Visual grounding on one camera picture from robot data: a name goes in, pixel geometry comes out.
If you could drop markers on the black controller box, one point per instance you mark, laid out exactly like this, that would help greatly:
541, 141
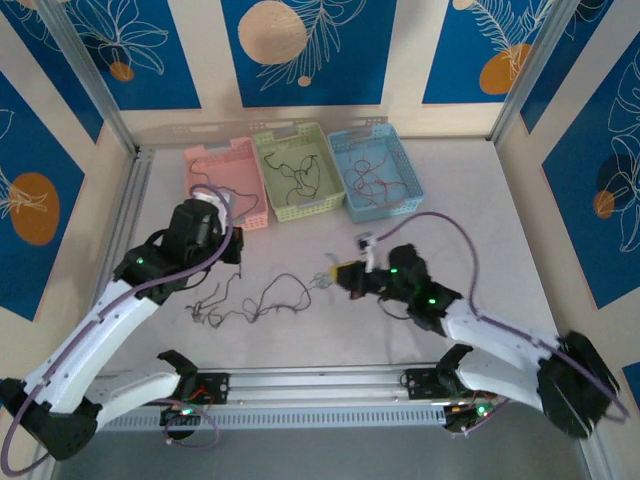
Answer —
175, 420
462, 422

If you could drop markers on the aluminium side rail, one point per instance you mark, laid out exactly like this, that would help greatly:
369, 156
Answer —
125, 210

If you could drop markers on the aluminium frame post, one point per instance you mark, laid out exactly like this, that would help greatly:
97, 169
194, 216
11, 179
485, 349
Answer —
85, 70
545, 60

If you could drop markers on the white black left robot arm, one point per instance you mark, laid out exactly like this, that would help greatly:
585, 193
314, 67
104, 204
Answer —
90, 340

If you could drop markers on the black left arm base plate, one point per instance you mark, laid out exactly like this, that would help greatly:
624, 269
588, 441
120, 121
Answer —
220, 387

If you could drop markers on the aluminium frame leg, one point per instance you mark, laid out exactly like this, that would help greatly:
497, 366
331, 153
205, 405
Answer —
602, 462
42, 472

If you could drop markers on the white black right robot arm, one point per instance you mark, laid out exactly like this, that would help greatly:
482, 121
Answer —
500, 345

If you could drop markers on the aluminium mounting rail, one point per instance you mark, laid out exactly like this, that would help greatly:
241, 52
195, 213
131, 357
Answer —
320, 387

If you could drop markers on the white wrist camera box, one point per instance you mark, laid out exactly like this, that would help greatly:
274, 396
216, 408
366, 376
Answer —
215, 200
369, 250

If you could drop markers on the blue plastic basket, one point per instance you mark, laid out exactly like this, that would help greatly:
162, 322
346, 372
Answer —
395, 150

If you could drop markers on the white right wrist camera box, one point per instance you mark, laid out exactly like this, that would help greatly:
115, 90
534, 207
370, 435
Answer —
369, 250

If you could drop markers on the green plastic basket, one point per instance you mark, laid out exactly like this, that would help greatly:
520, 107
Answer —
300, 142

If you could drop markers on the pink plastic basket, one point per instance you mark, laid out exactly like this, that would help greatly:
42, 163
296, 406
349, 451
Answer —
225, 165

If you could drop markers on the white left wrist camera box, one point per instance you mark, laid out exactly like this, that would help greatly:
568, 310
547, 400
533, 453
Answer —
215, 200

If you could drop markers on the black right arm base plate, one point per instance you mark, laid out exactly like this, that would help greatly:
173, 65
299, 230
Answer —
420, 382

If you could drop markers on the black left controller box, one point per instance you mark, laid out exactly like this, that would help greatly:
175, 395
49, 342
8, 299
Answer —
175, 420

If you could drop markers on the black right controller box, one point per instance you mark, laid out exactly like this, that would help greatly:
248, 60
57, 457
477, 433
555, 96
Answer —
462, 422

